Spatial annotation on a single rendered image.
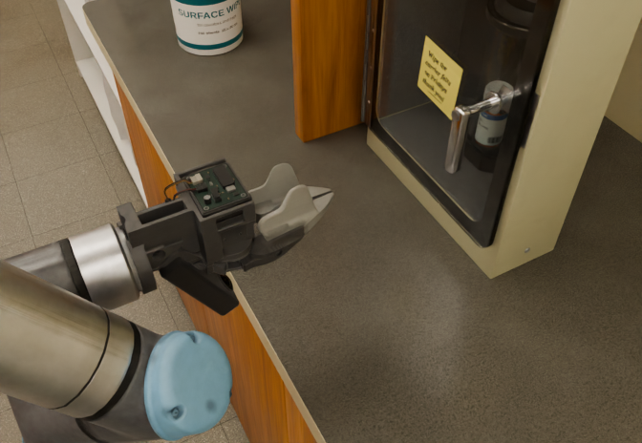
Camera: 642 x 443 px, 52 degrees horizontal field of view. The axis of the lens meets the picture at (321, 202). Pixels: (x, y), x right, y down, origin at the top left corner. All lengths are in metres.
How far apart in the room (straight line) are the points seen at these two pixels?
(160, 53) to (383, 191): 0.56
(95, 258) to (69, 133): 2.20
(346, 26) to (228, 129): 0.27
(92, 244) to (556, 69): 0.47
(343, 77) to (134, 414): 0.68
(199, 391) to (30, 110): 2.53
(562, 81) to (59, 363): 0.53
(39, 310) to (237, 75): 0.86
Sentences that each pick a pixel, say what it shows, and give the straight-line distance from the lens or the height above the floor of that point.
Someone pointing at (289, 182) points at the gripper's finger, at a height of 1.17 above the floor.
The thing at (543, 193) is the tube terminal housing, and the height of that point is 1.08.
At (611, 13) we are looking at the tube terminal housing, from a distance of 0.72.
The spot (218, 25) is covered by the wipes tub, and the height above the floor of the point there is 1.00.
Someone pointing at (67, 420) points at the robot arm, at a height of 1.15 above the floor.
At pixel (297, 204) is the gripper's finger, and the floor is 1.18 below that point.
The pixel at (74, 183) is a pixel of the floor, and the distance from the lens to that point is 2.54.
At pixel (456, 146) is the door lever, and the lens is 0.75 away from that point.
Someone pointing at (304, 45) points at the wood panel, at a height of 1.12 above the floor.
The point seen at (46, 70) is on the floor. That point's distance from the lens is 3.19.
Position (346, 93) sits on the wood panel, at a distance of 1.07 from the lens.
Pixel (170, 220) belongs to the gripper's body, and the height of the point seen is 1.21.
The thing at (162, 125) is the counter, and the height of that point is 0.94.
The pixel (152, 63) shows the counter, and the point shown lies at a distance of 1.31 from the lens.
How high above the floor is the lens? 1.63
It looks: 45 degrees down
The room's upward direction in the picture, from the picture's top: straight up
